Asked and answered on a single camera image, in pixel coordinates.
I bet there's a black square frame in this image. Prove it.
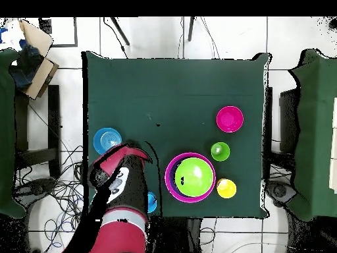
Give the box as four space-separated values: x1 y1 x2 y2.
38 16 79 48

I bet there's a black tripod leg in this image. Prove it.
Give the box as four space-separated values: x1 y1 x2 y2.
187 16 196 42
109 16 130 46

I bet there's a blue cup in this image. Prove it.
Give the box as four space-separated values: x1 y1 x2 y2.
147 191 158 213

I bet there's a grey pedestal foot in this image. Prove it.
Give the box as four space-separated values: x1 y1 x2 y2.
265 180 298 208
13 177 57 205

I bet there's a yellow cup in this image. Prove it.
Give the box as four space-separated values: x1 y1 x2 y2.
216 178 237 199

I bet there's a purple bowl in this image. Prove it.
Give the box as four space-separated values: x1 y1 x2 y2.
168 155 213 199

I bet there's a small translucent blue bowl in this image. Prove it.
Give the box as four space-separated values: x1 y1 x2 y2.
93 127 122 155

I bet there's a large pink bowl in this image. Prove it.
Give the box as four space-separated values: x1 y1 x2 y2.
165 152 217 204

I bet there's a green cloth side table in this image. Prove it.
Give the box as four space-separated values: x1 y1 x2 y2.
0 48 27 219
288 48 337 222

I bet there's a tangle of black cables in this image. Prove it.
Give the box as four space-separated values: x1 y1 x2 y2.
14 144 88 250

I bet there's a dark green tablecloth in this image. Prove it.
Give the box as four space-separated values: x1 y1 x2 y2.
81 50 272 219

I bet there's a green cup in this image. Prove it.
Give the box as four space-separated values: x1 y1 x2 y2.
210 142 231 162

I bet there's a cardboard box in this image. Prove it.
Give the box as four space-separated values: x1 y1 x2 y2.
9 18 60 101

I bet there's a green bowl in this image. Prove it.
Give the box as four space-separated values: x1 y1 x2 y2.
174 157 215 198

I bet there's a black chair frame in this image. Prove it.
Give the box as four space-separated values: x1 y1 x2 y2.
14 84 62 180
263 86 274 180

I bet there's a dark blue bag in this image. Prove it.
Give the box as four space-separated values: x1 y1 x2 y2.
10 39 44 92

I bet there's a small pink bowl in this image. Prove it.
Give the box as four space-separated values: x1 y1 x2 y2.
216 105 245 134

